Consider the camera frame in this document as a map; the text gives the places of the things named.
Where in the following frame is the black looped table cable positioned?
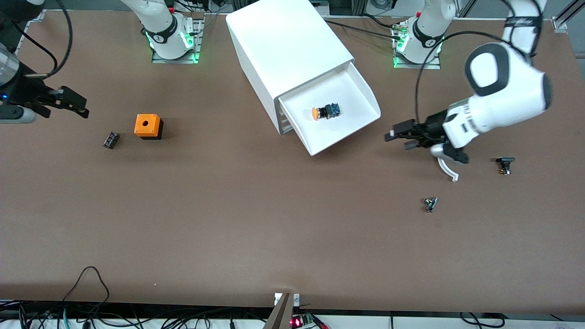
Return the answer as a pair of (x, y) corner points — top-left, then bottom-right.
(62, 266), (110, 304)

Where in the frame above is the black cable coil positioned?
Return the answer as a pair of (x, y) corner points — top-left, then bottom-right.
(459, 312), (506, 329)

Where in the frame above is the orange push button switch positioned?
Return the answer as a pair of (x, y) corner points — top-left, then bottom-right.
(312, 103), (341, 121)

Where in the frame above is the circuit board with red light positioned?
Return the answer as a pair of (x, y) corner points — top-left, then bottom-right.
(290, 313), (317, 329)

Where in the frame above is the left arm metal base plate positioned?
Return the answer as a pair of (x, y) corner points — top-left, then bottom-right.
(393, 21), (441, 70)

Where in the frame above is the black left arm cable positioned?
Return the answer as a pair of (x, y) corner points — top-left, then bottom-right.
(414, 0), (543, 125)

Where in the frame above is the black cable behind cabinet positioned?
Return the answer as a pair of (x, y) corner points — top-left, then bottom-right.
(324, 19), (405, 42)

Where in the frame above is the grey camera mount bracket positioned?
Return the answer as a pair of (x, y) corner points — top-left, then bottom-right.
(263, 292), (300, 329)

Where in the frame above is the white curved half ring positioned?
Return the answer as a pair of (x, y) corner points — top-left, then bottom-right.
(437, 156), (459, 182)

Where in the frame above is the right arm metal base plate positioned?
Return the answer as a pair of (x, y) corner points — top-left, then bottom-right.
(152, 13), (204, 64)

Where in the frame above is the orange box with hole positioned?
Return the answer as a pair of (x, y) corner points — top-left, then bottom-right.
(134, 114), (164, 140)

